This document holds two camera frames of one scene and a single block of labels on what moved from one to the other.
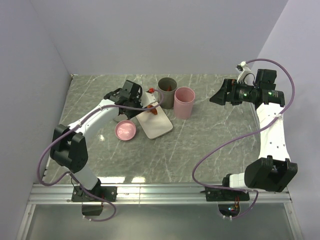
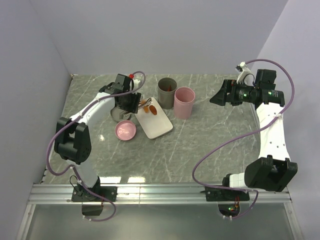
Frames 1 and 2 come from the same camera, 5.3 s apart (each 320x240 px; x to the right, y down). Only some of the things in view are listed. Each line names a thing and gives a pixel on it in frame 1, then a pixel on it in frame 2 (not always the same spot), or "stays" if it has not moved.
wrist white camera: (147, 98) to (131, 85)
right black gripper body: (240, 93) stays
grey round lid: (120, 117) stays
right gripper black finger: (224, 95) stays
